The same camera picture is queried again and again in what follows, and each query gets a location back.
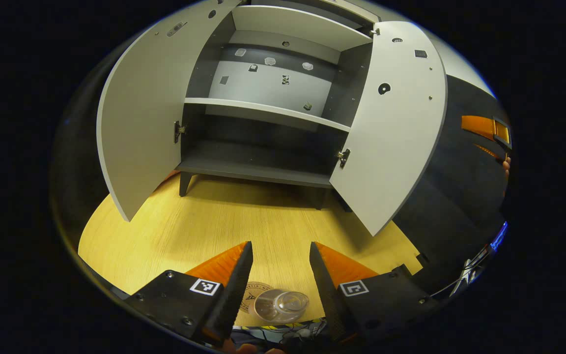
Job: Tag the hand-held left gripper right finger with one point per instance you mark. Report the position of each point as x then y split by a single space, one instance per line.
329 295

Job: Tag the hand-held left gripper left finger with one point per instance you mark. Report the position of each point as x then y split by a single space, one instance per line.
236 295

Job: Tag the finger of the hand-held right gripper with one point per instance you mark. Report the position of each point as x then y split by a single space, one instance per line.
479 127
489 151

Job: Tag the round brown coaster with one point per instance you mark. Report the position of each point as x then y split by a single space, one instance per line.
249 295

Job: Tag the white cabinet door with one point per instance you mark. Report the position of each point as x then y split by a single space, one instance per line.
140 123
391 157

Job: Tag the black backdrop cloth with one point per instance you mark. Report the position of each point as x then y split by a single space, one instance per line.
460 187

